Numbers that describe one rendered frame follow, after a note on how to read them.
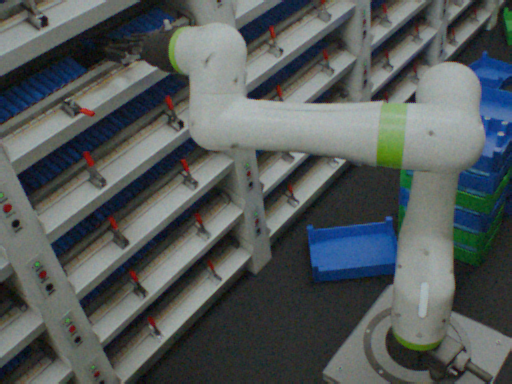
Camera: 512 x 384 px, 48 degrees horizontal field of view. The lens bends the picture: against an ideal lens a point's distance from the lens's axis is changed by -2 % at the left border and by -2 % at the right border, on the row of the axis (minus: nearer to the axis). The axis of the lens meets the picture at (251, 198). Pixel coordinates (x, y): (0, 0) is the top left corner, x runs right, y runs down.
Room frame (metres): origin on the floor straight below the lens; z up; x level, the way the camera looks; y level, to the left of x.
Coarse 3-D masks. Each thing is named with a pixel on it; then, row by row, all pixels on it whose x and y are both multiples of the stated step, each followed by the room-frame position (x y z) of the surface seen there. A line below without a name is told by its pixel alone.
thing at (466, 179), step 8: (504, 168) 1.33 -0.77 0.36; (464, 176) 1.32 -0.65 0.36; (472, 176) 1.31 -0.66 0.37; (480, 176) 1.29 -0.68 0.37; (496, 176) 1.27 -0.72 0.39; (464, 184) 1.32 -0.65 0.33; (472, 184) 1.30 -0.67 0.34; (480, 184) 1.29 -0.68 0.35; (488, 184) 1.27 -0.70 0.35; (496, 184) 1.28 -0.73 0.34; (488, 192) 1.27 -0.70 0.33
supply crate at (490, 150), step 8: (496, 120) 1.45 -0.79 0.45; (504, 120) 1.44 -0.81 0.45; (496, 128) 1.45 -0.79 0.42; (488, 136) 1.44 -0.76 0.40; (496, 136) 1.43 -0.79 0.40; (488, 144) 1.40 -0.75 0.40; (504, 144) 1.38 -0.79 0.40; (488, 152) 1.36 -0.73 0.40; (496, 152) 1.27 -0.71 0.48; (504, 152) 1.30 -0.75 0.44; (480, 160) 1.29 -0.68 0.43; (488, 160) 1.28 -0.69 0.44; (496, 160) 1.26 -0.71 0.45; (504, 160) 1.31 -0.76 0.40; (480, 168) 1.29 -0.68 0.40; (488, 168) 1.28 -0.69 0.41; (496, 168) 1.26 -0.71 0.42
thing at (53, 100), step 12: (180, 24) 1.40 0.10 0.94; (96, 72) 1.21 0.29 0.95; (108, 72) 1.23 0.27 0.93; (120, 72) 1.24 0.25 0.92; (72, 84) 1.17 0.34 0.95; (84, 84) 1.18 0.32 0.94; (60, 96) 1.13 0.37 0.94; (36, 108) 1.10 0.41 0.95; (48, 108) 1.11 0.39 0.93; (12, 120) 1.06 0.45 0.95; (24, 120) 1.07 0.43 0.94; (0, 132) 1.03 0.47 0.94; (12, 132) 1.05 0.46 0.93; (24, 132) 1.05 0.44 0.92
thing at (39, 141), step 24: (168, 0) 1.49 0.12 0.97; (192, 24) 1.43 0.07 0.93; (144, 72) 1.25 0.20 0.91; (96, 96) 1.17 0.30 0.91; (120, 96) 1.19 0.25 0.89; (48, 120) 1.09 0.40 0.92; (72, 120) 1.10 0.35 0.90; (96, 120) 1.14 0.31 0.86; (24, 144) 1.02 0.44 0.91; (48, 144) 1.05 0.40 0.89; (24, 168) 1.01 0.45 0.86
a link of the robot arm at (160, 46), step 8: (168, 24) 1.10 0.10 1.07; (160, 32) 1.10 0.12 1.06; (168, 32) 1.08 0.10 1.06; (160, 40) 1.08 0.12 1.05; (168, 40) 1.06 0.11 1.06; (152, 48) 1.08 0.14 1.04; (160, 48) 1.07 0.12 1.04; (168, 48) 1.05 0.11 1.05; (152, 56) 1.08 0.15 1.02; (160, 56) 1.06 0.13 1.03; (168, 56) 1.05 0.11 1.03; (160, 64) 1.07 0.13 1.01; (168, 64) 1.05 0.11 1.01; (168, 72) 1.08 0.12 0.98; (176, 72) 1.05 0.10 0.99
